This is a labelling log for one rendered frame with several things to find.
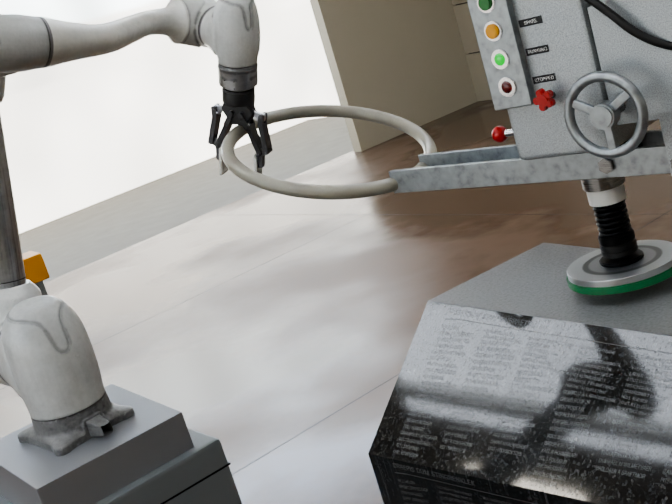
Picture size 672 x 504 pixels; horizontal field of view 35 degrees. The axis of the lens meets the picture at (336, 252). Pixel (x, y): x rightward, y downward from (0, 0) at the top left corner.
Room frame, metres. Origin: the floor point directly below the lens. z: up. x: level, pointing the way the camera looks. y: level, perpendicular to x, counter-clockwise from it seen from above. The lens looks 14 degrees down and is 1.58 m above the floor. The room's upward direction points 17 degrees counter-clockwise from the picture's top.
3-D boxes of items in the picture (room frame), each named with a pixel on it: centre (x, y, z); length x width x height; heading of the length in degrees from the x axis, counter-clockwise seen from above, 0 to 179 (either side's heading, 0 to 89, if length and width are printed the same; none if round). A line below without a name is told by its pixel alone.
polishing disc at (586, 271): (1.92, -0.52, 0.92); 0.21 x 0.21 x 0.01
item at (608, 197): (1.92, -0.52, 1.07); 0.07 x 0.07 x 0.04
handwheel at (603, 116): (1.75, -0.52, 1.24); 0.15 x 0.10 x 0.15; 45
